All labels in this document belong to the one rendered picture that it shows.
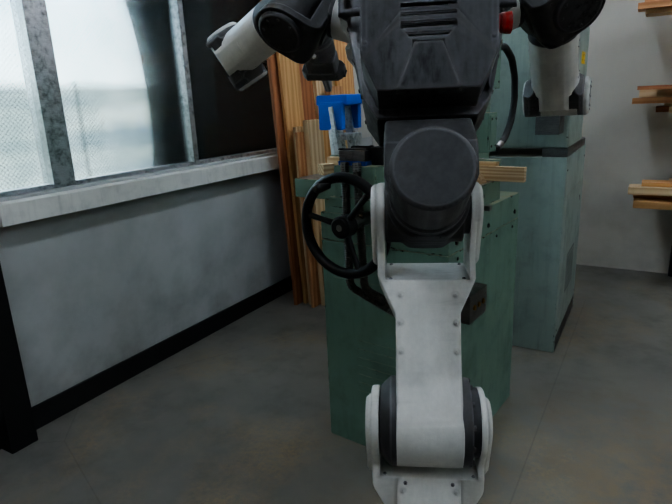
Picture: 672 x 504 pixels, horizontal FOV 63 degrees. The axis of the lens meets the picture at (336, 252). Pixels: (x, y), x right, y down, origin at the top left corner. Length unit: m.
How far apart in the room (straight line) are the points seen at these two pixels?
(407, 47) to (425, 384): 0.51
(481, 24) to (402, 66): 0.12
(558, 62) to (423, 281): 0.50
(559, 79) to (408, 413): 0.69
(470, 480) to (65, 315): 1.75
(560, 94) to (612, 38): 2.70
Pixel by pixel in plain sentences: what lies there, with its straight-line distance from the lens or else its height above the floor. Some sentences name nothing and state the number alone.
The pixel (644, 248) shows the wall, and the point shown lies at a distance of 3.98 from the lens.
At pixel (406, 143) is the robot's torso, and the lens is 0.72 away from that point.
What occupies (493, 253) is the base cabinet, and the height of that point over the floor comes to 0.64.
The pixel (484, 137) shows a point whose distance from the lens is 1.77.
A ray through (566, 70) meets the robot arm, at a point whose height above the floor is 1.17.
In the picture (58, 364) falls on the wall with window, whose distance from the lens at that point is 2.38.
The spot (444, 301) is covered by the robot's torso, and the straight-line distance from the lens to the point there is 0.89.
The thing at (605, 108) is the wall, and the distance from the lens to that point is 3.87.
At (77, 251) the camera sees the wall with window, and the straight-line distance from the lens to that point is 2.34.
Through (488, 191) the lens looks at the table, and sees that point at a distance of 1.56.
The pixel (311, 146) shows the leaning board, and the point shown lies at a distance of 2.98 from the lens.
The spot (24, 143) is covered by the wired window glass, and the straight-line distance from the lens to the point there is 2.30.
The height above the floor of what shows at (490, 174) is 0.92.
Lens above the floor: 1.13
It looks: 15 degrees down
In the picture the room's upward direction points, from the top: 2 degrees counter-clockwise
